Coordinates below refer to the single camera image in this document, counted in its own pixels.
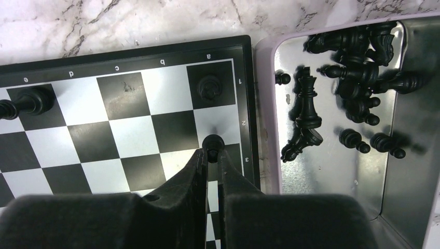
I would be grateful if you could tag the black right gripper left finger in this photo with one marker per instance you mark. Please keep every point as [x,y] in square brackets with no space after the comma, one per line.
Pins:
[171,216]

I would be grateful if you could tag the black king on board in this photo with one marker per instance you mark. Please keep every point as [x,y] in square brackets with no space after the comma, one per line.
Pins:
[33,101]

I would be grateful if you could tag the black pawn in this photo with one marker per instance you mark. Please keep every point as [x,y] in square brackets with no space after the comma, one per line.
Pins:
[386,144]
[213,144]
[352,139]

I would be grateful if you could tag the pile of black chess pieces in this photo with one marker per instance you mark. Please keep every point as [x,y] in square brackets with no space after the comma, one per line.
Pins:
[362,50]

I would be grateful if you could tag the black rook on corner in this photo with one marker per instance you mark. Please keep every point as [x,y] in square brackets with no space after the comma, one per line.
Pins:
[209,88]

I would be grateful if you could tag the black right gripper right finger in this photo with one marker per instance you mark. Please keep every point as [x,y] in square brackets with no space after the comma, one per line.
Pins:
[252,219]

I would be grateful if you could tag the pink tin tray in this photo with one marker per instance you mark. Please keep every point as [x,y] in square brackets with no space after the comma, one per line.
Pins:
[398,195]

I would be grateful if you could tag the black and silver chessboard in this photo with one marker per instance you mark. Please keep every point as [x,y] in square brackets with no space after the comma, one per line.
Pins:
[128,121]

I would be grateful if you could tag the black queen in tray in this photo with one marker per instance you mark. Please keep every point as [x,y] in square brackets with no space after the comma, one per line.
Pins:
[308,117]

